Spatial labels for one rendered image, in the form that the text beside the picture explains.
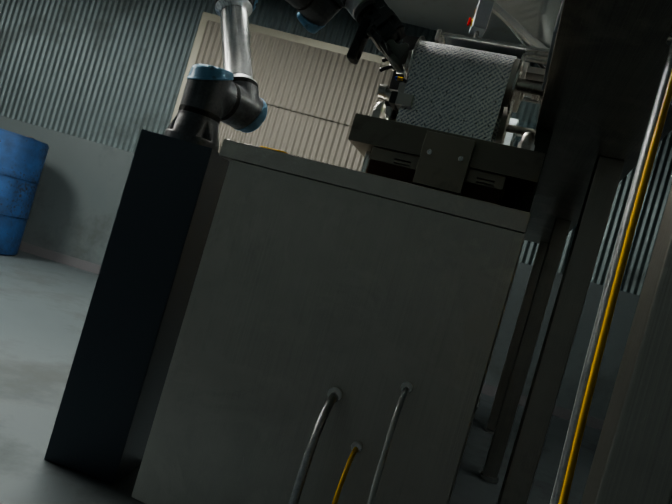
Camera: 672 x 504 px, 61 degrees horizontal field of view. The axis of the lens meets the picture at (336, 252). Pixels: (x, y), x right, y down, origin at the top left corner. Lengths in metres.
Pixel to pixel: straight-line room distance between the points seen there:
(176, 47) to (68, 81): 1.02
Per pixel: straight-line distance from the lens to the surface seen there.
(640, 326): 0.64
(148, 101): 5.44
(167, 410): 1.33
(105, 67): 5.70
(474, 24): 2.17
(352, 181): 1.17
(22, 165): 5.13
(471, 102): 1.45
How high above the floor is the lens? 0.72
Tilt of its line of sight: 1 degrees up
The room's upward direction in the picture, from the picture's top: 16 degrees clockwise
